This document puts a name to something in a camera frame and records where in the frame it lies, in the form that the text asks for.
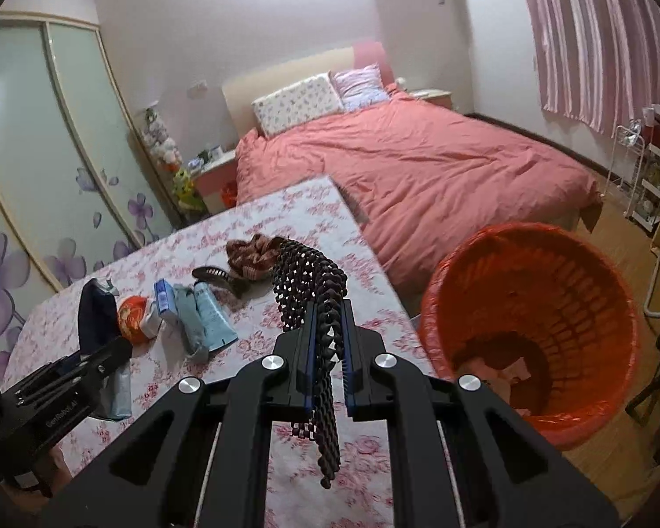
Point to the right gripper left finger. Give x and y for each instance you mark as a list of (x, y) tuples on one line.
[(297, 348)]

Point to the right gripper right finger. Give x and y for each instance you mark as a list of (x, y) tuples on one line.
[(363, 396)]

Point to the black mesh mat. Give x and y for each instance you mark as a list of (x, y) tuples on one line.
[(309, 289)]

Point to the light blue cream tube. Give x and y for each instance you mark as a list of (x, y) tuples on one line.
[(218, 330)]

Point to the brown plaid scrunchie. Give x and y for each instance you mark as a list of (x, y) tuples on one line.
[(254, 259)]

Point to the brown hair clip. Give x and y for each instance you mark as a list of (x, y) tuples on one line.
[(218, 277)]

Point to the dark blue packet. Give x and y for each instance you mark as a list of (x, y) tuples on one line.
[(97, 318)]

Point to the grey green cloth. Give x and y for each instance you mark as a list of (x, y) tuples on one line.
[(193, 331)]

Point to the blue small carton box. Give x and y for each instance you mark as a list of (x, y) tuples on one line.
[(165, 298)]

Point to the orange round lid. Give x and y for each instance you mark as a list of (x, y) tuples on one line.
[(138, 320)]

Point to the orange plastic trash basket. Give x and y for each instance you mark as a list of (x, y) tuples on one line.
[(537, 293)]

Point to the person left hand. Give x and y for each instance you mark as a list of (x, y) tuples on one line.
[(52, 470)]

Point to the pink floral tablecloth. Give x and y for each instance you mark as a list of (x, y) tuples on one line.
[(315, 214)]

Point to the pink bedside table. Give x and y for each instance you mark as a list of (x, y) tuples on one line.
[(216, 183)]

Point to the bed with coral duvet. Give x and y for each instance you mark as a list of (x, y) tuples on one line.
[(421, 179)]

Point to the floral sliding wardrobe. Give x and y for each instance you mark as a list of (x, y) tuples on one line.
[(76, 190)]

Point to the stuffed toy stack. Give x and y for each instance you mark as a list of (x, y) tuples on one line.
[(165, 153)]

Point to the white floral pillow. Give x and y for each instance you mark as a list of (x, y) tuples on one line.
[(305, 100)]

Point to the cream pink headboard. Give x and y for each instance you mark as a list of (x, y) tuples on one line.
[(240, 92)]

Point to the pink striped pillow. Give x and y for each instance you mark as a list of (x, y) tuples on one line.
[(360, 88)]

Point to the far bedside table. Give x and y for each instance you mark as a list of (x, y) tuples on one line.
[(434, 96)]

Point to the cluttered shelf rack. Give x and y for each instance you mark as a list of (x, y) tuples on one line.
[(633, 175)]

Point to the pink striped curtain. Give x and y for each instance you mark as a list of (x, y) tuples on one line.
[(598, 61)]

